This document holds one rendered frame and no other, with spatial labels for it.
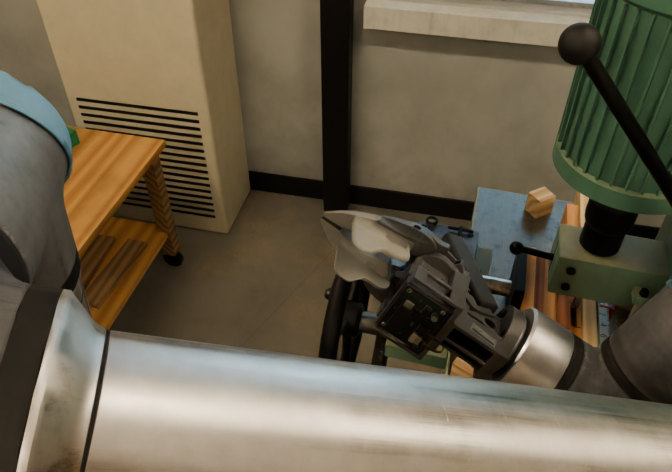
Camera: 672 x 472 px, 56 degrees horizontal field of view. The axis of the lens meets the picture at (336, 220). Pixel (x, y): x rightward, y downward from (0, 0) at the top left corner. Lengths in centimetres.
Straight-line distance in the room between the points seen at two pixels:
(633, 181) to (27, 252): 59
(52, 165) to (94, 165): 161
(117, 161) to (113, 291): 41
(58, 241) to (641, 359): 46
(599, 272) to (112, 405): 71
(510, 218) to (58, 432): 99
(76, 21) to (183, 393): 195
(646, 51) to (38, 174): 53
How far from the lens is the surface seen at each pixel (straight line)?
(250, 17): 225
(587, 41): 57
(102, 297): 206
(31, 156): 38
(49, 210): 38
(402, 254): 60
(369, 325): 106
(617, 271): 89
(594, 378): 62
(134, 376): 28
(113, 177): 194
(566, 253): 87
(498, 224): 115
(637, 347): 60
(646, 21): 66
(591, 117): 72
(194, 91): 210
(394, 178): 245
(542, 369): 60
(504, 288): 96
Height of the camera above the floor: 165
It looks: 42 degrees down
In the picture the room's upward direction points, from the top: straight up
